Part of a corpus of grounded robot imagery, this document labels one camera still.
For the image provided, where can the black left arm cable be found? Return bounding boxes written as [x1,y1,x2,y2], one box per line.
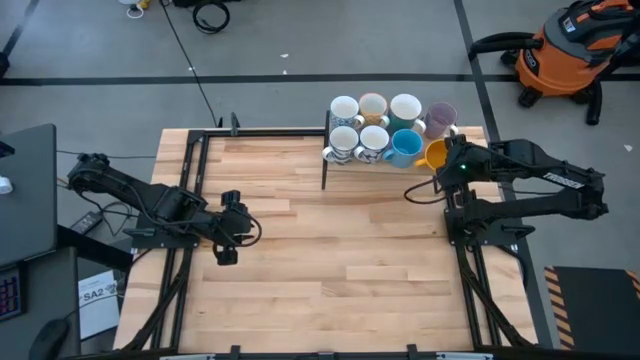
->
[239,214,264,249]

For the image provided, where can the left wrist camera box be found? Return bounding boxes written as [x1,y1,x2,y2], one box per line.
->
[214,244,239,267]

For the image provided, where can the yellow plug white cord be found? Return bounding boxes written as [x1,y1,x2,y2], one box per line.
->
[118,0,151,20]

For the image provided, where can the plain yellow mug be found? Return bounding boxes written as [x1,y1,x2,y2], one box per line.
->
[414,138,450,172]

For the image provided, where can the grey desk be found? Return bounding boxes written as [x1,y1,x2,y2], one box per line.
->
[0,123,59,269]

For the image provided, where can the orange shop vacuum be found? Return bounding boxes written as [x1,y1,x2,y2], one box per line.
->
[514,0,640,99]

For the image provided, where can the coiled black cable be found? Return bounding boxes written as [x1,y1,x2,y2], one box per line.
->
[192,0,232,35]

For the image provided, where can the teal mug gold rim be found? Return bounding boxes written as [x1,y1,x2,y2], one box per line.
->
[388,93,427,135]

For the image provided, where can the lilac and white mug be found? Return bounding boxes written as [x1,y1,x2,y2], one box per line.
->
[423,101,460,140]

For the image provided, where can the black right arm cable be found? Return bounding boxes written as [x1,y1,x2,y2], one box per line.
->
[403,177,447,206]

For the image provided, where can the black vacuum hose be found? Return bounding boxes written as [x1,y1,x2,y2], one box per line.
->
[468,31,546,62]

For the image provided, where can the black metal table frame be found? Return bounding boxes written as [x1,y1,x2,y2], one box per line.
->
[114,112,539,360]

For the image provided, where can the plain light blue mug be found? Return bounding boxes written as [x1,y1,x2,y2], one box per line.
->
[382,128,425,169]

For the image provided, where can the black hazard striped mat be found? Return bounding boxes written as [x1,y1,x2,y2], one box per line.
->
[543,265,640,351]

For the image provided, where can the white mug yellow dots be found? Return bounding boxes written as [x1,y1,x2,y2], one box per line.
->
[358,92,390,127]

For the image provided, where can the navy white leaf pattern mug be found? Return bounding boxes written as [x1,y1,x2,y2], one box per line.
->
[322,124,360,165]

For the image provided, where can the black power adapter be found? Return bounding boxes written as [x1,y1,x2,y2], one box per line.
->
[69,210,105,235]

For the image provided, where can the long black floor cable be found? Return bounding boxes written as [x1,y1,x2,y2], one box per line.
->
[158,0,224,129]

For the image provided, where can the navy mug white flowers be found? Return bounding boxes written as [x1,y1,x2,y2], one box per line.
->
[353,124,391,165]

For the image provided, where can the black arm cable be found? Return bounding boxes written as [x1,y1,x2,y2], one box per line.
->
[239,214,264,249]
[403,177,447,206]

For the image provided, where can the white mug blue tile pattern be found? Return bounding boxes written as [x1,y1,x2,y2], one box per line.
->
[329,94,366,130]

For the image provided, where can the white printed paper sheet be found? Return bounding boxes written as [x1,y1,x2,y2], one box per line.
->
[77,269,122,341]

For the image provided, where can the black computer mouse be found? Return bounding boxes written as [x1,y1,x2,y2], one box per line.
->
[28,318,71,360]

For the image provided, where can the colourful keypad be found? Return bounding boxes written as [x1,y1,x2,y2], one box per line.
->
[0,267,25,322]

